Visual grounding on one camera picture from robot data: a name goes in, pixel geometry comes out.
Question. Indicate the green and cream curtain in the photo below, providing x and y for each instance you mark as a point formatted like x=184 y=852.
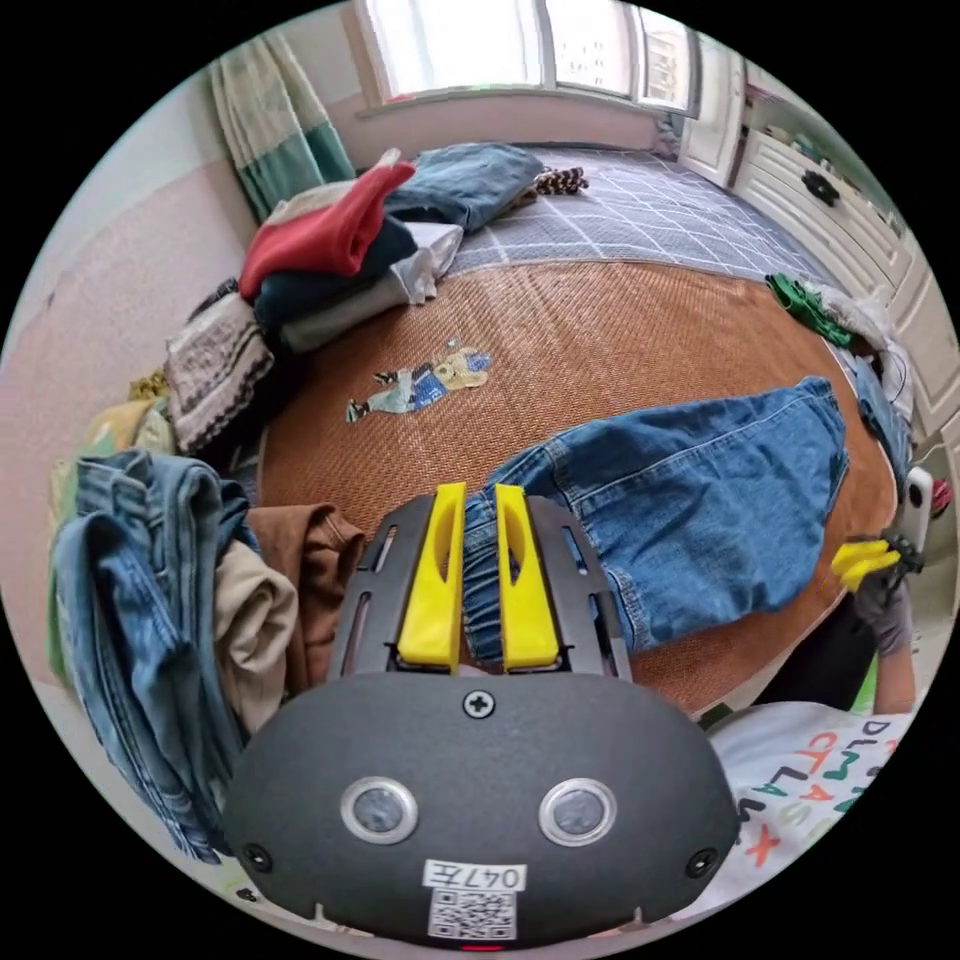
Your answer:
x=277 y=127

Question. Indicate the bed with woven mat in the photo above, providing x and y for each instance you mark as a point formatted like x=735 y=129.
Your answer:
x=600 y=337

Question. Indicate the folded grey patterned blanket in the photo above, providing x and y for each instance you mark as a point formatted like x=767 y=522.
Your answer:
x=217 y=367

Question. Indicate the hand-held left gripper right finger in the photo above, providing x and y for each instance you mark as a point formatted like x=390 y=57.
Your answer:
x=525 y=600

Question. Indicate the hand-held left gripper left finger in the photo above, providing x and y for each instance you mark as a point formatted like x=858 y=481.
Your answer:
x=435 y=592

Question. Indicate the pile of clothes with red sweater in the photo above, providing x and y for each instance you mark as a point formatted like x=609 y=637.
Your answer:
x=322 y=232

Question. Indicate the pile of denim and brown clothes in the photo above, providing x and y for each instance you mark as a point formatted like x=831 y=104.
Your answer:
x=150 y=600

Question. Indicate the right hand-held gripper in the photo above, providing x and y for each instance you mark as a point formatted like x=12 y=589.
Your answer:
x=904 y=559

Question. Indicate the window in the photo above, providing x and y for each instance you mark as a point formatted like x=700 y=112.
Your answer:
x=465 y=45

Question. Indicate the brown and white patterned cloth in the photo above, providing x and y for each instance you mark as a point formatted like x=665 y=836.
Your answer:
x=562 y=180

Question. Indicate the faded denim garment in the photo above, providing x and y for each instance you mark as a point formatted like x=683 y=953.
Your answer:
x=465 y=180

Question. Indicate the blue jeans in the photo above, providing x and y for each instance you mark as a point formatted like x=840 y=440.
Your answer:
x=675 y=510

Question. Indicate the person's right forearm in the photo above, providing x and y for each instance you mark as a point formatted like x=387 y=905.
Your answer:
x=896 y=682

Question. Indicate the white cupboard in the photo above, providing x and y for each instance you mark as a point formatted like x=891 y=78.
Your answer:
x=847 y=225

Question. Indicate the pile of white and denim clothes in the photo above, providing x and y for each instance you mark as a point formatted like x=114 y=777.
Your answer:
x=862 y=322

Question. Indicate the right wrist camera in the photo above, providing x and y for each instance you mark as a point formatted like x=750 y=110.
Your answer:
x=919 y=499

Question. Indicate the person's body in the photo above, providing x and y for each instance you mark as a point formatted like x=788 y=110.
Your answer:
x=810 y=787

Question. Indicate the green garment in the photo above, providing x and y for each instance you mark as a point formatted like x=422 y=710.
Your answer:
x=806 y=300

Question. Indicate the person's right hand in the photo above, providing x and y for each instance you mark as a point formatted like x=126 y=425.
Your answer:
x=885 y=615

